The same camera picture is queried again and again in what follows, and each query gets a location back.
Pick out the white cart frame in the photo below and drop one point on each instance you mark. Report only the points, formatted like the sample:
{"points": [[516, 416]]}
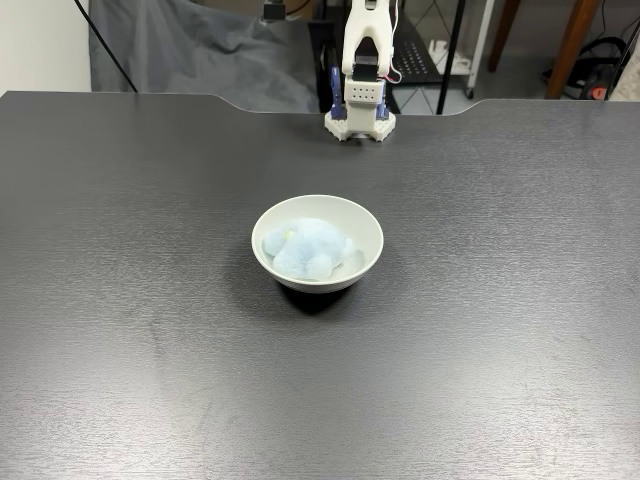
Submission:
{"points": [[482, 40]]}

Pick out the black tripod leg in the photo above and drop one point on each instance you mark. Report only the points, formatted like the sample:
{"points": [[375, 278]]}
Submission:
{"points": [[107, 47]]}

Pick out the black vacuum cleaner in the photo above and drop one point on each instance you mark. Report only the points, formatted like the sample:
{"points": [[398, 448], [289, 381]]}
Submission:
{"points": [[595, 65]]}

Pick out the skyblue plush doll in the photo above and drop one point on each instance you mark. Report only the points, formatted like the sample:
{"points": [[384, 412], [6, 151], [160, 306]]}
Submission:
{"points": [[305, 247]]}

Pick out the thin brown wooden leg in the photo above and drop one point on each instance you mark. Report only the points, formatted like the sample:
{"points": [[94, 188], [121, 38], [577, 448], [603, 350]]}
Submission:
{"points": [[502, 35]]}

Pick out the black perforated metal shelf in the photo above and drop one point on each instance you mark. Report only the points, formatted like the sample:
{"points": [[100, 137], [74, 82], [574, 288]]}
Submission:
{"points": [[417, 55]]}

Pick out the grey cloth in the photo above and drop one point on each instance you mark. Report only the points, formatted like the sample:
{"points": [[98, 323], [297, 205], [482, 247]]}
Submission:
{"points": [[200, 65]]}

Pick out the thick brown wooden leg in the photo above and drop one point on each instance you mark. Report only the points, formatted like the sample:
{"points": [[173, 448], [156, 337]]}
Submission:
{"points": [[570, 55]]}

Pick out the black metal pole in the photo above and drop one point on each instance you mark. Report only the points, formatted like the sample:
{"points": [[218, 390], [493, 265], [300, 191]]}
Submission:
{"points": [[447, 60]]}

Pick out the white bowl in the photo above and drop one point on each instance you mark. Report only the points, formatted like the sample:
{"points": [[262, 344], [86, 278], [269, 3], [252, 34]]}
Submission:
{"points": [[360, 225]]}

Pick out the blue clamp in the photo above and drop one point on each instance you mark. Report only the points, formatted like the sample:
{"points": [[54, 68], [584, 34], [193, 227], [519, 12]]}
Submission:
{"points": [[384, 110], [337, 95]]}

